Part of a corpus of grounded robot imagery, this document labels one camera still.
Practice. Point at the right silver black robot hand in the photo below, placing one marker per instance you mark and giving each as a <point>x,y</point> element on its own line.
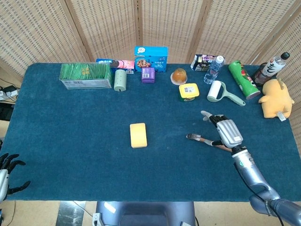
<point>229,133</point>

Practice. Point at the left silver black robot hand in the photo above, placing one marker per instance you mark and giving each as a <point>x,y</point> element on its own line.
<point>4,179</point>

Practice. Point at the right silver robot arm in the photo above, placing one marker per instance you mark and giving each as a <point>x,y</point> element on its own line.
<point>254,174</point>

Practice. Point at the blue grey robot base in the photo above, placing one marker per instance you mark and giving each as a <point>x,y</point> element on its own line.
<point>145,214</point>

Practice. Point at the yellow sponge with green base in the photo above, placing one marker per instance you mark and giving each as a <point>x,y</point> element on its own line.
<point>138,135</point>

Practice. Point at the pale green lint roller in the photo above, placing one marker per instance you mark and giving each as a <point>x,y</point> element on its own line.
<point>217,93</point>

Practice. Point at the green chips can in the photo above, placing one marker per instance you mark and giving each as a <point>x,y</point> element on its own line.
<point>244,78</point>

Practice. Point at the green tub with yellow lid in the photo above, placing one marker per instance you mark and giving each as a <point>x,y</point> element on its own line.
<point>188,91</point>

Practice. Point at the yellow plush toy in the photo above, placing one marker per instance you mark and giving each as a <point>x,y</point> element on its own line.
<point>277,99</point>

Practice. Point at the clear plastic water bottle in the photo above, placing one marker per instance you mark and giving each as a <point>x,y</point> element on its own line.
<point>212,70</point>

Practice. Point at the orange jelly cup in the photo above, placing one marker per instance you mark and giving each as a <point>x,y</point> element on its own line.
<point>179,76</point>

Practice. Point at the black snack packet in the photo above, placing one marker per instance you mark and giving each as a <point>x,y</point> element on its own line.
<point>202,62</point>

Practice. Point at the dark drink bottle white label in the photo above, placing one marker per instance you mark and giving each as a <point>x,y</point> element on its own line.
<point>269,68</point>

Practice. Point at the white power strip with plugs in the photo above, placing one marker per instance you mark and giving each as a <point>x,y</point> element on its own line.
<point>8,93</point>

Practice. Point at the blue tablecloth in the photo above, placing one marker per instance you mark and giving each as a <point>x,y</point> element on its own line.
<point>94,153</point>

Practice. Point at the small purple carton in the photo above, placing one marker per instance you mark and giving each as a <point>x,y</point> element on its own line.
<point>148,75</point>

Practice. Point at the blue chocolate chip cookie box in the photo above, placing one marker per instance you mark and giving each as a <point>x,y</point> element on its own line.
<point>151,58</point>

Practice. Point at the pale green cylinder holder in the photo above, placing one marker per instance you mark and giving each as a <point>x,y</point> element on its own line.
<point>120,80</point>

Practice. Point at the blue sandwich cookie box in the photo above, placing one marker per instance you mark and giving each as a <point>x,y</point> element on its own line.
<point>122,64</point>

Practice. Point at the wicker folding screen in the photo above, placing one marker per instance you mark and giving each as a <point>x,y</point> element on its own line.
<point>105,28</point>

